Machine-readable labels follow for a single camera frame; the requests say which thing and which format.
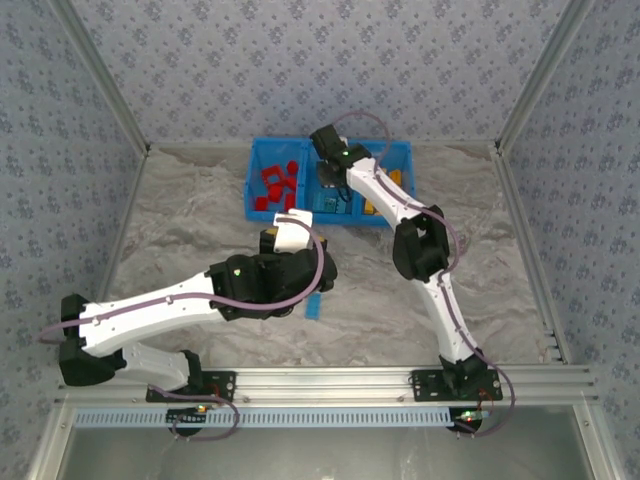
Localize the red lego window frame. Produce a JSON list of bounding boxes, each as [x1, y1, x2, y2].
[[261, 164, 288, 187]]

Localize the blue plastic bin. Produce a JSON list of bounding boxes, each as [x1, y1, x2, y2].
[[242, 137, 306, 222], [299, 139, 359, 225], [353, 140, 417, 228]]

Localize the small LED controller board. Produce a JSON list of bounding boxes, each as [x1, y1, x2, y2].
[[452, 407, 487, 437], [167, 403, 207, 437]]

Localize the grey metal panel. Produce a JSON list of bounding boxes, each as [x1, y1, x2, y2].
[[29, 405, 626, 480]]

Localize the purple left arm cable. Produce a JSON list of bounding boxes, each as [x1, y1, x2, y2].
[[37, 214, 325, 442]]

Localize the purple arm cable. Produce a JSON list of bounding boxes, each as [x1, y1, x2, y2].
[[37, 214, 325, 442], [332, 110, 516, 439]]

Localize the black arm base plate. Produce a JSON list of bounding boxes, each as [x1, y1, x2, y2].
[[410, 368, 504, 404], [145, 369, 237, 404]]

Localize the wide aluminium base rail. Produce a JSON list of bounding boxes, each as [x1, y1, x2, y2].
[[54, 364, 599, 407]]

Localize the white slotted cable duct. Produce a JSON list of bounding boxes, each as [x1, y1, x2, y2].
[[73, 407, 457, 429]]

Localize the aluminium side rail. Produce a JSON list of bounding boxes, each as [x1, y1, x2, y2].
[[95, 147, 152, 301], [492, 143, 574, 365]]

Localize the aluminium corner post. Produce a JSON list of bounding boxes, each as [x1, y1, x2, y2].
[[48, 0, 153, 154], [494, 0, 599, 151]]

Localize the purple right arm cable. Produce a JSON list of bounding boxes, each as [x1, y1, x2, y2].
[[332, 110, 516, 439]]

